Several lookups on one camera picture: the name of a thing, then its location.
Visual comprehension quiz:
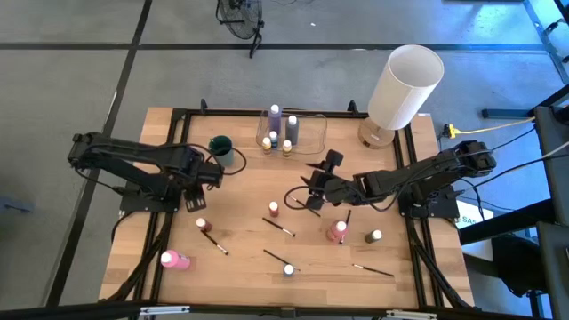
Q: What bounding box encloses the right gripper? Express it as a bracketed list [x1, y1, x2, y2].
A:
[300, 149, 357, 211]

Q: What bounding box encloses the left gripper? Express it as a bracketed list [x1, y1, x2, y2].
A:
[184, 160, 225, 213]

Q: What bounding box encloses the large bright red paint bottle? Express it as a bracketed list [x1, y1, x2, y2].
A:
[325, 220, 349, 244]

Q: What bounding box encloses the large grey-blue paint bottle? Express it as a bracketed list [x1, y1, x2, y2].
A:
[284, 115, 300, 147]

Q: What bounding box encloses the large purple paint bottle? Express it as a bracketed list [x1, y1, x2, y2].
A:
[268, 104, 283, 137]

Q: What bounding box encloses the large pink paint bottle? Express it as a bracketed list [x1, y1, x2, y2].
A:
[159, 249, 192, 271]

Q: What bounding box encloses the clear plastic bin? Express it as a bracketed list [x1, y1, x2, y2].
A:
[255, 110, 329, 156]

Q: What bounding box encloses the dark green plastic cup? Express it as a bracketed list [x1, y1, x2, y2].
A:
[208, 134, 235, 168]

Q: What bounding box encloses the table lamp white shade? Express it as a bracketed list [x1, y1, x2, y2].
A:
[357, 44, 445, 150]

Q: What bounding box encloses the white printed box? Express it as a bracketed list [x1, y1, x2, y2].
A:
[455, 199, 495, 230]

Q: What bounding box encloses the black floor fan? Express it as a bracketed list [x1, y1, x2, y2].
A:
[215, 0, 267, 60]

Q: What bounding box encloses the black round stool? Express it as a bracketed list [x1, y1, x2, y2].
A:
[491, 234, 549, 298]

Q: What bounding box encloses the dark grey side cart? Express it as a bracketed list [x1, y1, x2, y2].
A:
[532, 104, 569, 320]

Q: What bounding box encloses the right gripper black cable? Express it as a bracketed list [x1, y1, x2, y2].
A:
[283, 185, 313, 211]

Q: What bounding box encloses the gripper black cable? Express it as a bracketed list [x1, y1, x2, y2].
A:
[208, 144, 248, 177]
[283, 185, 313, 211]

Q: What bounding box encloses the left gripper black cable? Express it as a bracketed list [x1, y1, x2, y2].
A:
[208, 144, 248, 177]

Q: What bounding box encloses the black aluminium table frame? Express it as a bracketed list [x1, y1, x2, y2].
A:
[104, 100, 477, 320]

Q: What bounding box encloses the silver frame bracket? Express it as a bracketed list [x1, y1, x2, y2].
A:
[385, 308, 439, 320]
[139, 305, 191, 317]

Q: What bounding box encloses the yellow extension cord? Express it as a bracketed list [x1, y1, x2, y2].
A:
[442, 116, 537, 140]

